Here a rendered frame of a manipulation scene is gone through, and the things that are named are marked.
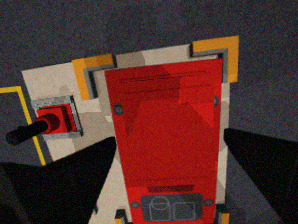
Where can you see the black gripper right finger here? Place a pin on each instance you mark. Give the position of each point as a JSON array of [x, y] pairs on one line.
[[272, 165]]

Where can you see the yellow rectangular frame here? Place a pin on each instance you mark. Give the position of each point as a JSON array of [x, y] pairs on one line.
[[27, 115]]

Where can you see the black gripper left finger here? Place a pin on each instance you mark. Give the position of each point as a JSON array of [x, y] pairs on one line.
[[62, 192]]

